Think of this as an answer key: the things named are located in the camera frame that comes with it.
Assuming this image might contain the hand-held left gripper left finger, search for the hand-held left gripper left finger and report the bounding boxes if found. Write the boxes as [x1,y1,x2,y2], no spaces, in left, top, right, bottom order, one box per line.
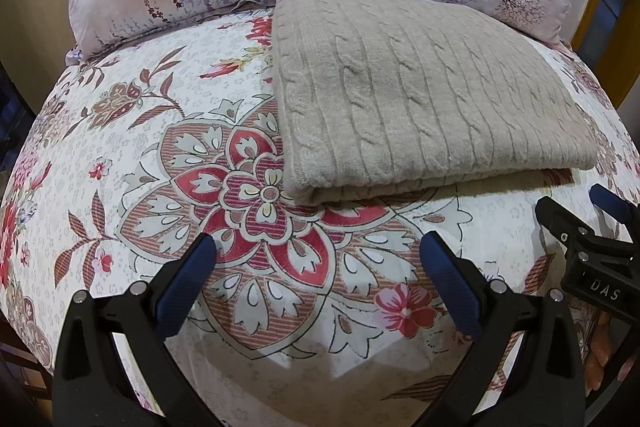
[52,233,221,427]

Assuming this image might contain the person's right hand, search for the person's right hand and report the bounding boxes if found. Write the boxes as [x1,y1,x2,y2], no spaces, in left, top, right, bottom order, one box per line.
[582,307,619,389]

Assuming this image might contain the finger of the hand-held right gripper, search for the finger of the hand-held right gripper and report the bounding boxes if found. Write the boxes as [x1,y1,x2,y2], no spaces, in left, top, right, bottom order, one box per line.
[535,197,597,254]
[589,183,640,229]

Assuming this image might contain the yellow wooden bed frame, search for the yellow wooden bed frame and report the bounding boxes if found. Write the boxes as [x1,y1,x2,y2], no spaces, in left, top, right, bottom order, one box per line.
[570,0,623,108]

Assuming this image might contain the beige cable-knit sweater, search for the beige cable-knit sweater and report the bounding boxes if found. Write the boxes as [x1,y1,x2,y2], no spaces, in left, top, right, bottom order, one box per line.
[270,0,600,208]

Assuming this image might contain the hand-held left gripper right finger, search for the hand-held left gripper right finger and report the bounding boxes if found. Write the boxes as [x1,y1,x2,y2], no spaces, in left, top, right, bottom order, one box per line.
[419,231,587,427]

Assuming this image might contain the floral bed sheet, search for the floral bed sheet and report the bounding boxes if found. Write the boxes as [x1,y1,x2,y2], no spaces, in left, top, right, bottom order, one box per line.
[0,4,640,427]

